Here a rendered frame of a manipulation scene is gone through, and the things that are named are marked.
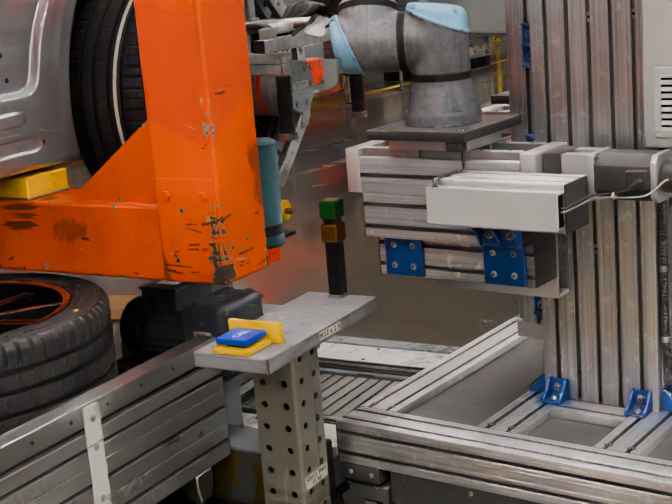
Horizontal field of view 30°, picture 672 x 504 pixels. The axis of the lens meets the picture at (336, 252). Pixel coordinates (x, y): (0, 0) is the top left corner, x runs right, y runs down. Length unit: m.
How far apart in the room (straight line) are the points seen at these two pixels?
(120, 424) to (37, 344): 0.22
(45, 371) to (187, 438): 0.36
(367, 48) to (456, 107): 0.20
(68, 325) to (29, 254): 0.43
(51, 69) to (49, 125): 0.13
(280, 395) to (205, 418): 0.26
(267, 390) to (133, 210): 0.48
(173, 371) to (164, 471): 0.20
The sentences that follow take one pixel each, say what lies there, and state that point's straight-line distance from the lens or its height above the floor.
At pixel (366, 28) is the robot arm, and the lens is 2.43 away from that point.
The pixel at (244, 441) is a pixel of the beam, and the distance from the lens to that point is 2.80.
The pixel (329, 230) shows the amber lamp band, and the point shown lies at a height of 0.60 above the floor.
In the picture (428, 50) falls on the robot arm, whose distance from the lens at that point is 2.41.
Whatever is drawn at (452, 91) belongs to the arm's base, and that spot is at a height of 0.88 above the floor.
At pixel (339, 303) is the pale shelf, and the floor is 0.45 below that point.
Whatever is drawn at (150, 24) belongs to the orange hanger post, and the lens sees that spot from 2.55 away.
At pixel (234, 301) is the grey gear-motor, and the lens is 2.89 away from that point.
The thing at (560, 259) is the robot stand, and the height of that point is 0.52.
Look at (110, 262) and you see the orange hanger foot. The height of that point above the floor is 0.55.
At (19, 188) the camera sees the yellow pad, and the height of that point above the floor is 0.71.
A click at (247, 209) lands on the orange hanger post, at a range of 2.60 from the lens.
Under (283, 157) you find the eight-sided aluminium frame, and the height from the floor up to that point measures 0.65.
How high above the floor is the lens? 1.16
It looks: 13 degrees down
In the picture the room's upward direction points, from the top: 5 degrees counter-clockwise
